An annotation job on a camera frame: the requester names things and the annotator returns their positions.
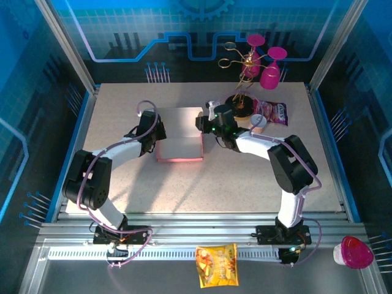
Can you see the pink paper box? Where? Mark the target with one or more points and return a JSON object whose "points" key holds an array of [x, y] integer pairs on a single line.
{"points": [[180, 147]]}

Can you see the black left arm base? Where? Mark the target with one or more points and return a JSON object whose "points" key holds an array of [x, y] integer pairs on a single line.
{"points": [[134, 234]]}

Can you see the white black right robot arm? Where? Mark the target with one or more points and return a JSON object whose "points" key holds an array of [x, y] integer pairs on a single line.
{"points": [[294, 165]]}

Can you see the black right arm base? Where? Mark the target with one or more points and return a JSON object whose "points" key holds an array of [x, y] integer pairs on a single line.
{"points": [[269, 234]]}

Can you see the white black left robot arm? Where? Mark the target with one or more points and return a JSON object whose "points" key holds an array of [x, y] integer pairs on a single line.
{"points": [[92, 180]]}

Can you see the black controller box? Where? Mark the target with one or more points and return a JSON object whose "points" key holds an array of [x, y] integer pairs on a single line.
{"points": [[289, 256]]}

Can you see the purple candy bag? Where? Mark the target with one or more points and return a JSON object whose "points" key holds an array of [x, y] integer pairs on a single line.
{"points": [[275, 111]]}

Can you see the pink wine glass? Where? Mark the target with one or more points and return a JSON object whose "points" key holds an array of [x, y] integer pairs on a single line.
{"points": [[252, 65], [269, 78]]}

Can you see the yellow snack bag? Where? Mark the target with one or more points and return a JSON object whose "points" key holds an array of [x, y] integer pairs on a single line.
{"points": [[217, 266]]}

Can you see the pink lidded cup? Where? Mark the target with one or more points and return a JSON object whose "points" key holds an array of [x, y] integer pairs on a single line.
{"points": [[355, 252]]}

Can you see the aluminium frame rail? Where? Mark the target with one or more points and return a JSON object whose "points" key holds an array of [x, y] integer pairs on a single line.
{"points": [[199, 226]]}

